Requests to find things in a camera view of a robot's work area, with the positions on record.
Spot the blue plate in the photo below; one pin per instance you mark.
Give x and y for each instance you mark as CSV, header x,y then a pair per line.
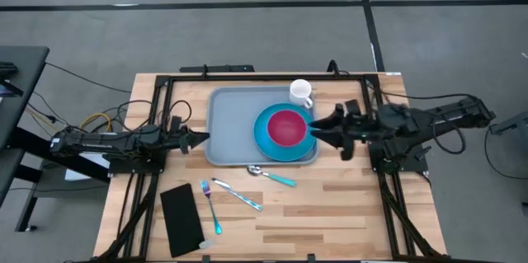
x,y
264,143

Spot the pink bowl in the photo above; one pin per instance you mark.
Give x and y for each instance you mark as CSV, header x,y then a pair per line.
x,y
286,128

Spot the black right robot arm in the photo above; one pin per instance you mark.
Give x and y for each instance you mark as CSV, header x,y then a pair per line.
x,y
445,120

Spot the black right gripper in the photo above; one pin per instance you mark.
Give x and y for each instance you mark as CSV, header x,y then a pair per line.
x,y
361,125

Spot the white mug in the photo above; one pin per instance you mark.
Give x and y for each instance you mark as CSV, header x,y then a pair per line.
x,y
300,90

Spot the white paper sheet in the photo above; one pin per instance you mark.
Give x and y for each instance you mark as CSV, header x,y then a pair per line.
x,y
82,172

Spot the grey plastic tray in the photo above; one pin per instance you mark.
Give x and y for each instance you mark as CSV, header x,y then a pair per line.
x,y
231,127

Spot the black power strip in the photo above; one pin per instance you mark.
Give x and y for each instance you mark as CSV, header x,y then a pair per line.
x,y
216,69

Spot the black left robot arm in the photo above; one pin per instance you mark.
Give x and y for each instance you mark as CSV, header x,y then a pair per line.
x,y
103,143

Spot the black metal table frame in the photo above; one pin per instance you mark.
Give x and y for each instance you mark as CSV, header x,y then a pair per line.
x,y
268,78

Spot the white napkin tag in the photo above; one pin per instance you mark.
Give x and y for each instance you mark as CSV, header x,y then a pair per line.
x,y
207,244

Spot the black desk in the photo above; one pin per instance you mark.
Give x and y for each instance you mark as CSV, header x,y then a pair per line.
x,y
24,73

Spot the black cloth napkin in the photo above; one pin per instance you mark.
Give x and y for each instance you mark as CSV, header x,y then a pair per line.
x,y
181,222

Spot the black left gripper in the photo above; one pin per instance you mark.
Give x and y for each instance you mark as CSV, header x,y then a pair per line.
x,y
183,139

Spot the black flat device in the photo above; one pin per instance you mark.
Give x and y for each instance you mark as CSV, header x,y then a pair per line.
x,y
7,69

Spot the black clamp-mounted device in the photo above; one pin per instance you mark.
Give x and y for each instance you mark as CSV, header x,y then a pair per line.
x,y
332,67

